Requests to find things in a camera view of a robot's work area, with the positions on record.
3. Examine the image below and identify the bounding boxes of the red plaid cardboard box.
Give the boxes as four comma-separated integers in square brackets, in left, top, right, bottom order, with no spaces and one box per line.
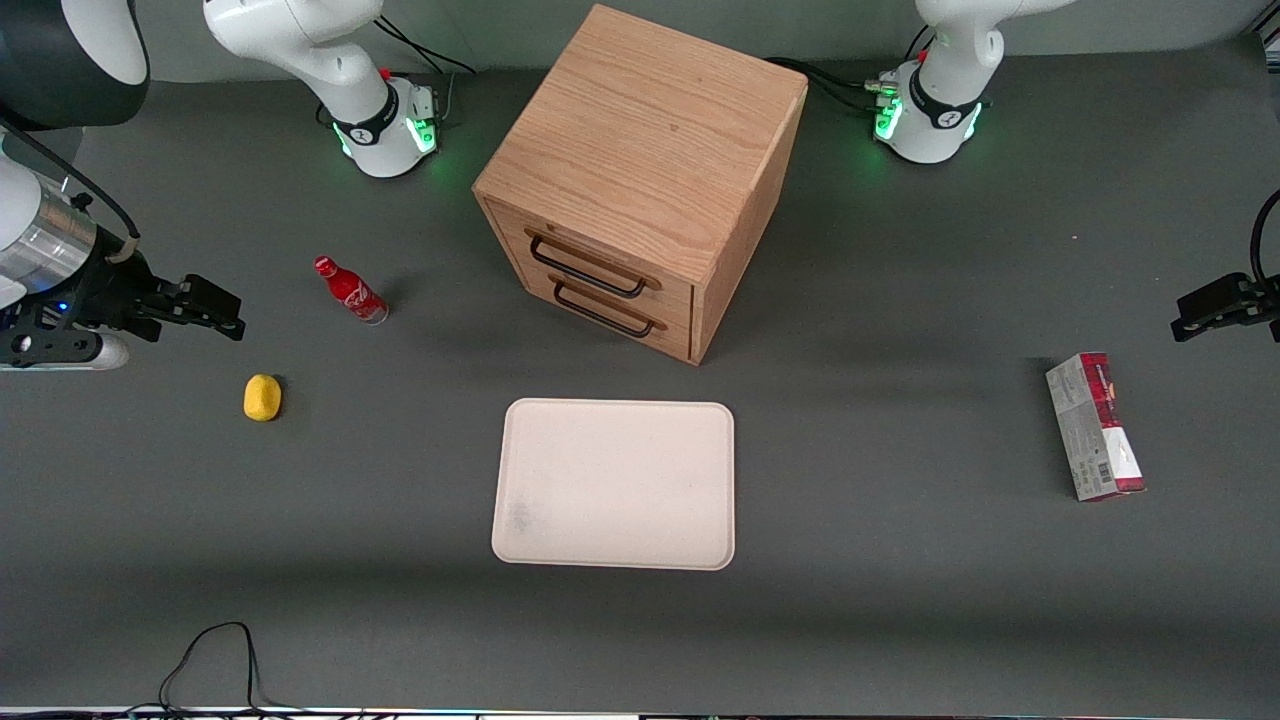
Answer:
[1044,350,1148,503]

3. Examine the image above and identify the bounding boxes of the yellow lemon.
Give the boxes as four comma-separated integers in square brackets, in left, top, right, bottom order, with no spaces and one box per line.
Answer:
[243,373,284,423]

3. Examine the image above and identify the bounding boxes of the black base cables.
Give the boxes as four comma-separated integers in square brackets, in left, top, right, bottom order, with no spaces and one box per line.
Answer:
[764,24,939,113]
[372,14,479,129]

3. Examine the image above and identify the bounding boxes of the red coke bottle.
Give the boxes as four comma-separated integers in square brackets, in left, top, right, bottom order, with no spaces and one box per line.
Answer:
[313,255,390,327]

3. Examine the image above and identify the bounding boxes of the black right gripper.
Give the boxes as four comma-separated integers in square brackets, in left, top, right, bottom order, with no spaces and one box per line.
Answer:
[0,250,247,343]

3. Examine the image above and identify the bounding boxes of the wooden drawer cabinet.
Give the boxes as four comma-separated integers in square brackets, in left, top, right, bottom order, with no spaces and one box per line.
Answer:
[472,3,810,367]

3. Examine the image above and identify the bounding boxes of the black left base cables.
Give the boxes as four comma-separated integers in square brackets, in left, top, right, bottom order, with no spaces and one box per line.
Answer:
[764,24,939,113]

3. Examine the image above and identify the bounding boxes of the shallow wooden drawer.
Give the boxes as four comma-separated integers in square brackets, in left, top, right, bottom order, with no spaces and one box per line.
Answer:
[485,197,697,321]

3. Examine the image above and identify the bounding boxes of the beige rectangular tray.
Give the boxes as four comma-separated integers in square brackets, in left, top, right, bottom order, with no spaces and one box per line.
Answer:
[490,397,737,573]

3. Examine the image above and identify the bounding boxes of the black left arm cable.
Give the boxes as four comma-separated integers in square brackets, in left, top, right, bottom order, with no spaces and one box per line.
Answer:
[1249,188,1280,283]

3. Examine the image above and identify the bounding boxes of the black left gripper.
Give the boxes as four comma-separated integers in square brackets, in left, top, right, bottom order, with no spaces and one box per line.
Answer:
[1170,271,1280,344]

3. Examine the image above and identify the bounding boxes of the long black drawer handle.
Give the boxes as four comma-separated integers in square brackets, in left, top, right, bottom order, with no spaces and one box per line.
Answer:
[524,228,663,300]

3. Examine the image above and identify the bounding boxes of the short black drawer handle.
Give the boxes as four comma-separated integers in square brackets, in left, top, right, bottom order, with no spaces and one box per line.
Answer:
[548,276,669,339]

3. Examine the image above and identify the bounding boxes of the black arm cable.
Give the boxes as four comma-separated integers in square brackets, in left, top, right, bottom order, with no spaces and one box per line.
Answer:
[0,118,140,263]
[1249,188,1280,283]

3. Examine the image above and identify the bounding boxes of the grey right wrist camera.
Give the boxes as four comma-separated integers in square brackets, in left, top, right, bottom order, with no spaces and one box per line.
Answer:
[0,332,132,372]

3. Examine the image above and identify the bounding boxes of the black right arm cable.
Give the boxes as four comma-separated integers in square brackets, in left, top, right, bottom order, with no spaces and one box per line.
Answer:
[0,118,140,263]

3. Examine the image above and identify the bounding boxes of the thin black looped cable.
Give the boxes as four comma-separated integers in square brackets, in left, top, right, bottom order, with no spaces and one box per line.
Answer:
[122,620,336,717]

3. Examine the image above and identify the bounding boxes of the black right base cables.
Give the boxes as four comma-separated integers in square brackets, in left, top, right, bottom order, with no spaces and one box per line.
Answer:
[372,14,479,129]

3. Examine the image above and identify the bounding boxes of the deep wooden drawer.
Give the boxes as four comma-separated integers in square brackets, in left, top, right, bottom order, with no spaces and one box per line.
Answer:
[508,258,695,365]

